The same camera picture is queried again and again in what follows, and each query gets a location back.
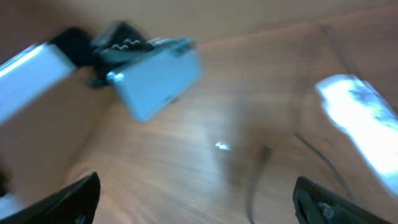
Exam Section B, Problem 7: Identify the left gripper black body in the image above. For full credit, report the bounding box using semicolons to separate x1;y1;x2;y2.
49;27;103;89

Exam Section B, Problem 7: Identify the teal Galaxy smartphone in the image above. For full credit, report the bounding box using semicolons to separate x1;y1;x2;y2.
106;37;203;122

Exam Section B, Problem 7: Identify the white power strip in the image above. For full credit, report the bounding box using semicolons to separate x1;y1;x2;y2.
315;74;397;196

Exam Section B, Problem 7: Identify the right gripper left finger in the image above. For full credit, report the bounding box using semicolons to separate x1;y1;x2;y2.
1;172;101;224

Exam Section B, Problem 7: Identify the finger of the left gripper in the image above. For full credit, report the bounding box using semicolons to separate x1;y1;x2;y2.
90;21;155;81

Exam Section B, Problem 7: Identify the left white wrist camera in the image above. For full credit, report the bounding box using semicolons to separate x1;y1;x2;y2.
1;43;77;123

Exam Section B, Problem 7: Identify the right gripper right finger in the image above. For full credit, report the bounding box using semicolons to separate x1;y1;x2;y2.
293;176;390;224

